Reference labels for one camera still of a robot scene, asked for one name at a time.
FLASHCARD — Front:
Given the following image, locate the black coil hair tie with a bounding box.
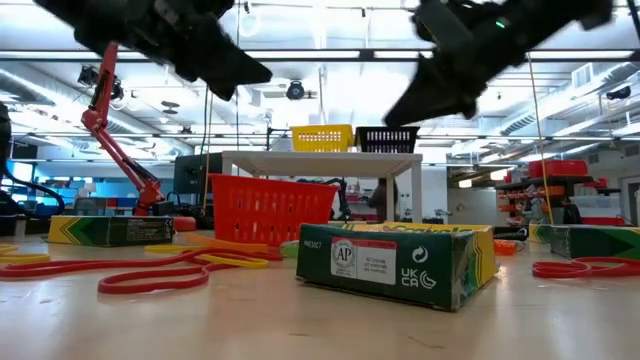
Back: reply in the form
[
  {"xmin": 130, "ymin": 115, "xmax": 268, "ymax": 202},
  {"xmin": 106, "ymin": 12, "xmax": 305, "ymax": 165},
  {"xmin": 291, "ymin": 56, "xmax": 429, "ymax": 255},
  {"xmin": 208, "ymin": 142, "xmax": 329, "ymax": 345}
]
[{"xmin": 492, "ymin": 226, "xmax": 530, "ymax": 242}]

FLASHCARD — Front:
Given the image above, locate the black computer monitor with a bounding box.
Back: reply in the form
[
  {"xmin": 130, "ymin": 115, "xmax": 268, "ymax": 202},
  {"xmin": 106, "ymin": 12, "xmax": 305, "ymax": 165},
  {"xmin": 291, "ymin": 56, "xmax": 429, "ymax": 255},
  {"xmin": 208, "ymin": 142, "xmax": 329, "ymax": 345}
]
[{"xmin": 172, "ymin": 152, "xmax": 224, "ymax": 196}]

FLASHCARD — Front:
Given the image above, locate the yellow rubber band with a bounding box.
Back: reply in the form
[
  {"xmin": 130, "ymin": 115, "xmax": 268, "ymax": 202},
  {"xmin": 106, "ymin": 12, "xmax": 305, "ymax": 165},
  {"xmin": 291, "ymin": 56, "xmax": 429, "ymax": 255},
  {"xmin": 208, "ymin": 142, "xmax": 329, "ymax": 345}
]
[
  {"xmin": 143, "ymin": 243, "xmax": 270, "ymax": 270},
  {"xmin": 0, "ymin": 243, "xmax": 52, "ymax": 265}
]

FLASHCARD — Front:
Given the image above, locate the white perforated riser shelf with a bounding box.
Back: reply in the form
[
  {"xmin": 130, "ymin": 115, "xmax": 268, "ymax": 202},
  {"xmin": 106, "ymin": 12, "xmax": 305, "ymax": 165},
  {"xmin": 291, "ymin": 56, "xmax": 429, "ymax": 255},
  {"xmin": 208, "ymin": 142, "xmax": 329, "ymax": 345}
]
[{"xmin": 221, "ymin": 151, "xmax": 424, "ymax": 225}]

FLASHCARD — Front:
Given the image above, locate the red plastic basket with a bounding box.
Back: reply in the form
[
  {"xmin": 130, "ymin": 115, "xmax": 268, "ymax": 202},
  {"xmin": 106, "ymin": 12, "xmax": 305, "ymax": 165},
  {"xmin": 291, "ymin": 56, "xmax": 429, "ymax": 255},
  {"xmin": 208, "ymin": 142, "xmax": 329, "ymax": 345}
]
[{"xmin": 208, "ymin": 173, "xmax": 341, "ymax": 250}]

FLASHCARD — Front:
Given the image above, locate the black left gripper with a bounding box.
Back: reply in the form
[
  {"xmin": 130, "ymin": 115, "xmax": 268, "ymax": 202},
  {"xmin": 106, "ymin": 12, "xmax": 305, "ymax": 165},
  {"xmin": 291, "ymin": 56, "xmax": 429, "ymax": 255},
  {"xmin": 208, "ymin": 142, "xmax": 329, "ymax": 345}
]
[{"xmin": 124, "ymin": 0, "xmax": 274, "ymax": 101}]

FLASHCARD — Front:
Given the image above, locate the yellow hanging cord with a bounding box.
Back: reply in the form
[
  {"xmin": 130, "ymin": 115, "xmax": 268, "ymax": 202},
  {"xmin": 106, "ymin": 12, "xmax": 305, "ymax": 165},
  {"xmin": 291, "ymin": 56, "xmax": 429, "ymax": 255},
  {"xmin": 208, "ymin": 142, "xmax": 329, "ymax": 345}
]
[{"xmin": 526, "ymin": 52, "xmax": 555, "ymax": 225}]

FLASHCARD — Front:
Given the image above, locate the red desk lamp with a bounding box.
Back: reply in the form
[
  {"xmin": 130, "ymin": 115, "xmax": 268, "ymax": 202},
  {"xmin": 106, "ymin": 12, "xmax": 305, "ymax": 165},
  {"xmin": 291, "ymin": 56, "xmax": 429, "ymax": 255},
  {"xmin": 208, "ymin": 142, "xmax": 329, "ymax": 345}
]
[{"xmin": 80, "ymin": 42, "xmax": 197, "ymax": 233}]

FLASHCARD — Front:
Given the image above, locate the orange coil hair tie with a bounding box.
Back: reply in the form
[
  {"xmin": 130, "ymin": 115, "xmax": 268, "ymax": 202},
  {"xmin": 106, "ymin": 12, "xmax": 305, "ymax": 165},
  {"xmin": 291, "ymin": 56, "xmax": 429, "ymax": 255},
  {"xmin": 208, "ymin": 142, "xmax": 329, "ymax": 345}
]
[{"xmin": 492, "ymin": 239, "xmax": 519, "ymax": 257}]

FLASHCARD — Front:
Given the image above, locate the metal shelf with red bins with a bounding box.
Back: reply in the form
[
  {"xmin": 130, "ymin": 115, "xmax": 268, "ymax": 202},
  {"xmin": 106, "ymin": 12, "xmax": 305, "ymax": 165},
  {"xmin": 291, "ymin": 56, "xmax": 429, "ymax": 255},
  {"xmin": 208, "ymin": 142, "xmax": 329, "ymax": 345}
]
[{"xmin": 494, "ymin": 158, "xmax": 626, "ymax": 227}]

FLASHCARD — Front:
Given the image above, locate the green coil hair tie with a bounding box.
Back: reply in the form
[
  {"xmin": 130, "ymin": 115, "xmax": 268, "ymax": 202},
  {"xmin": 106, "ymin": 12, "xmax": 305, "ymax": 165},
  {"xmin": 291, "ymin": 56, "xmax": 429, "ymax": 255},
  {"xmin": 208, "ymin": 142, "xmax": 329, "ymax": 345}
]
[{"xmin": 278, "ymin": 239, "xmax": 300, "ymax": 260}]

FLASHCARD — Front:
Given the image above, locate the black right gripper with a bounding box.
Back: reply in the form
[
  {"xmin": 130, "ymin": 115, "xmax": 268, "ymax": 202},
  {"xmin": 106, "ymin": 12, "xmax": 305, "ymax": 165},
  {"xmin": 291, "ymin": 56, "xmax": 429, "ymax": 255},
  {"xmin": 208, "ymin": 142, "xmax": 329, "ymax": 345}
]
[{"xmin": 382, "ymin": 0, "xmax": 524, "ymax": 129}]

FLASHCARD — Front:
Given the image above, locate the yellow plastic basket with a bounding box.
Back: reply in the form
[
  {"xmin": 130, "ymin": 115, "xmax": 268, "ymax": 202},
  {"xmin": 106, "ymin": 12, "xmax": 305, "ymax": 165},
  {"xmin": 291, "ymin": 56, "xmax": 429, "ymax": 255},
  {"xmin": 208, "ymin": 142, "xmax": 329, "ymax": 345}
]
[{"xmin": 290, "ymin": 124, "xmax": 355, "ymax": 153}]

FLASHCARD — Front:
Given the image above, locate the black overhead camera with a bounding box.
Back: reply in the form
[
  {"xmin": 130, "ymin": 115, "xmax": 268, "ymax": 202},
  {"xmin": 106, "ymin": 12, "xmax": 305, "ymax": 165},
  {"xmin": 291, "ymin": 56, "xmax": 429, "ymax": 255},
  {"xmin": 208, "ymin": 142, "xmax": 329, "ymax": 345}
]
[{"xmin": 285, "ymin": 79, "xmax": 306, "ymax": 101}]

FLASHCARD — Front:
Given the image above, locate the black plastic basket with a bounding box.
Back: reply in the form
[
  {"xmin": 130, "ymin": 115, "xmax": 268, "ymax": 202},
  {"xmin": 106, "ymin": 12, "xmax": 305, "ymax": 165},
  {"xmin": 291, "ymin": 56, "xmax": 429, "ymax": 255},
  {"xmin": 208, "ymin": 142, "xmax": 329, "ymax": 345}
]
[{"xmin": 354, "ymin": 125, "xmax": 421, "ymax": 154}]

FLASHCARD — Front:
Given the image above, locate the yellow green crayon box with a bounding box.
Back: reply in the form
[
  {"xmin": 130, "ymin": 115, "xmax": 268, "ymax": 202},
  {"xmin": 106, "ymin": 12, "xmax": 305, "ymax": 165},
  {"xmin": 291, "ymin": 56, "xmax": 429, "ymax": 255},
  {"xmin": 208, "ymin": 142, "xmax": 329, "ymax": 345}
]
[
  {"xmin": 47, "ymin": 215, "xmax": 175, "ymax": 248},
  {"xmin": 294, "ymin": 222, "xmax": 500, "ymax": 313},
  {"xmin": 528, "ymin": 223, "xmax": 640, "ymax": 260}
]

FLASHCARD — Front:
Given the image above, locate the black corrugated cable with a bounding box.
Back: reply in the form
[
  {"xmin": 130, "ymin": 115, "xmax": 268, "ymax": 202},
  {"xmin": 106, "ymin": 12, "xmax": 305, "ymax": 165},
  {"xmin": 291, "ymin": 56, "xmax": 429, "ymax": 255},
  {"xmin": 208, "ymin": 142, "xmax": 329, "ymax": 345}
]
[{"xmin": 0, "ymin": 164, "xmax": 66, "ymax": 217}]

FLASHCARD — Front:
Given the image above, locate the person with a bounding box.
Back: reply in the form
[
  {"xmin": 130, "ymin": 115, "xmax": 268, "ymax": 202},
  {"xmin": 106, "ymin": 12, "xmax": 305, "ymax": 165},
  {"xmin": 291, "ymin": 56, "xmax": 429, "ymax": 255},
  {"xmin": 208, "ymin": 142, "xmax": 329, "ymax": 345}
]
[{"xmin": 368, "ymin": 177, "xmax": 401, "ymax": 223}]

